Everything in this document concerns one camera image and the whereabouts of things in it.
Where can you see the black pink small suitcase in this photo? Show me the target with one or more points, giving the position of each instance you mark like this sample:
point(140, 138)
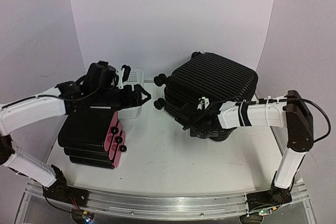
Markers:
point(94, 138)

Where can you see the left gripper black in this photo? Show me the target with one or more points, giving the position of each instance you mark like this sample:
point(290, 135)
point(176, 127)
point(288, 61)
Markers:
point(130, 102)

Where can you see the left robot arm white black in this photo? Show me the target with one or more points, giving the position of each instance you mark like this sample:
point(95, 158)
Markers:
point(24, 112)

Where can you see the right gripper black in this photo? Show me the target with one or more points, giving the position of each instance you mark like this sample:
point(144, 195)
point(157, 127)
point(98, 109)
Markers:
point(215, 134)

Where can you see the aluminium front rail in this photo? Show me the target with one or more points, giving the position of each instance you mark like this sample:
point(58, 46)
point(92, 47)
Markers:
point(169, 207)

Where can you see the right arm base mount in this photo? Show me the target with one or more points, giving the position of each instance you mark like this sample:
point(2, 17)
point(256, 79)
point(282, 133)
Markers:
point(273, 197)

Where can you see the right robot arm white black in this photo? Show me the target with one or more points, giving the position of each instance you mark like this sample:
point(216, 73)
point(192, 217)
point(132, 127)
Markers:
point(289, 112)

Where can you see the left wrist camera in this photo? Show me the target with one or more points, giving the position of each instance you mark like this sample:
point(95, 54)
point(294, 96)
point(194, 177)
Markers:
point(100, 74)

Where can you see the black ribbed hard suitcase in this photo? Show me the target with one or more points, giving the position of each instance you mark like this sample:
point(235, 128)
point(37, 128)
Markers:
point(206, 75)

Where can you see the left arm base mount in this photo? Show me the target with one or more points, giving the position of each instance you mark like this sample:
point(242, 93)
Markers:
point(62, 192)

